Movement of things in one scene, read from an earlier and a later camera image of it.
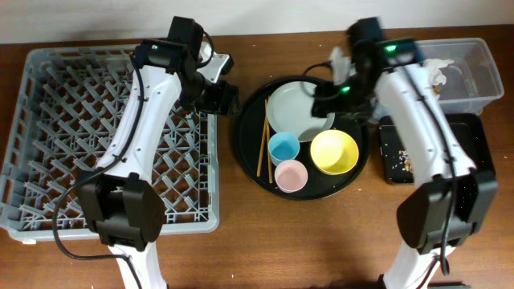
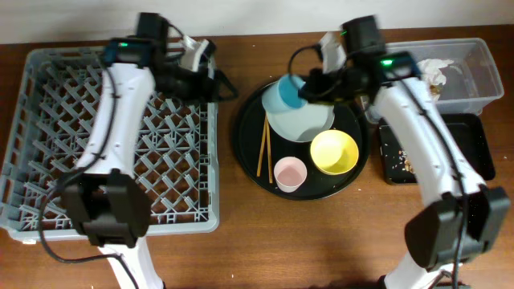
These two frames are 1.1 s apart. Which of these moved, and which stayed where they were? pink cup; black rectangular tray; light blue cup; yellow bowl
Moved: light blue cup
Stayed: yellow bowl; pink cup; black rectangular tray
